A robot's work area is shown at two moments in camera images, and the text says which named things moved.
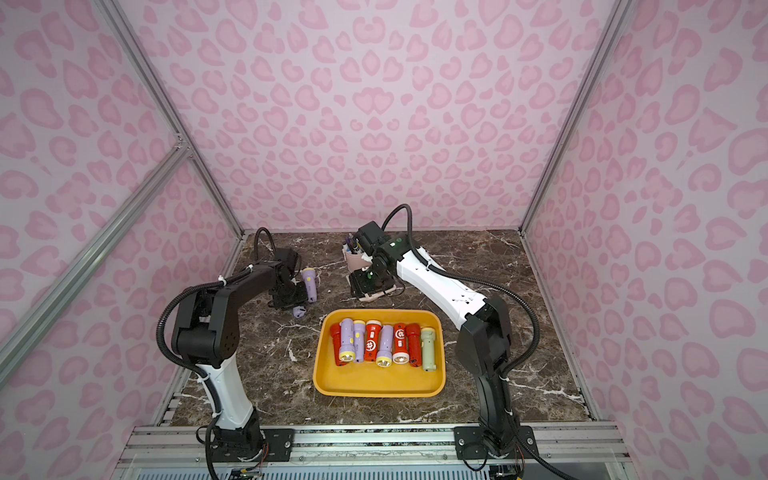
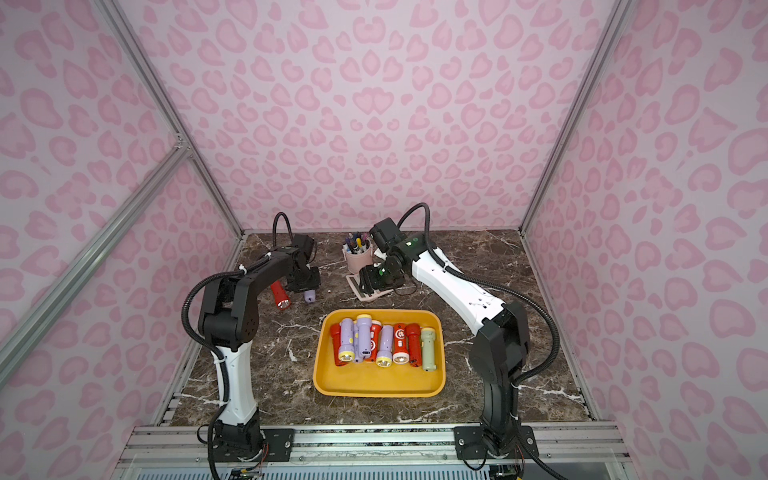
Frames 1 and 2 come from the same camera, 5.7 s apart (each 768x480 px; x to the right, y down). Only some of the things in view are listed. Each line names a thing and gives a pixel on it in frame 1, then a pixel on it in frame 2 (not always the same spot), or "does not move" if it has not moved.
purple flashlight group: [384, 357] does not move
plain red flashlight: [414, 344] does not move
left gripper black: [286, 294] -> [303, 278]
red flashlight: [335, 331] does not move
